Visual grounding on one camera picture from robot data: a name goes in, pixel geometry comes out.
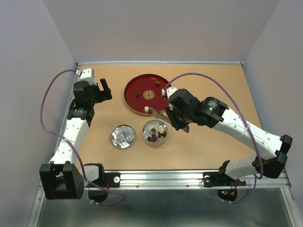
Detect white paper cup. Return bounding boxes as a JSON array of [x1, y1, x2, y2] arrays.
[[144, 122, 159, 133], [145, 133, 158, 143], [156, 127, 168, 142]]

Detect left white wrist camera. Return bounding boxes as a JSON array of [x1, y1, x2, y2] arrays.
[[79, 68, 97, 85]]

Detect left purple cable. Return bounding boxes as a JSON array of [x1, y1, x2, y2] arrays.
[[40, 68, 127, 206]]

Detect brown block chocolate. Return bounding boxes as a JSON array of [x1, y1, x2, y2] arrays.
[[151, 133, 158, 140]]

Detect silver metal tongs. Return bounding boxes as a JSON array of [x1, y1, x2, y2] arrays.
[[151, 109, 189, 133]]

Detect aluminium mounting rail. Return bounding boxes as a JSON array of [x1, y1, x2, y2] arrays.
[[39, 168, 291, 191]]

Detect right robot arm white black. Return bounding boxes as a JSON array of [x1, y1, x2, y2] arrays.
[[161, 87, 293, 184]]

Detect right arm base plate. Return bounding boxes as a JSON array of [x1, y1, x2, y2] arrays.
[[202, 172, 246, 188]]

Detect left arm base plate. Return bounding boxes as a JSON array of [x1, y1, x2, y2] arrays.
[[93, 172, 121, 189]]

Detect silver tin lid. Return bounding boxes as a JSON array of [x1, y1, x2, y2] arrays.
[[110, 124, 136, 149]]

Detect round silver tin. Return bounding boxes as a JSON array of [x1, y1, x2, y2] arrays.
[[142, 119, 168, 148]]

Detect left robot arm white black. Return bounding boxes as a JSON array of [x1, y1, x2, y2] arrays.
[[39, 79, 112, 200]]

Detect red round tray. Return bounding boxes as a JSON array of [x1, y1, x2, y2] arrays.
[[124, 74, 168, 115]]

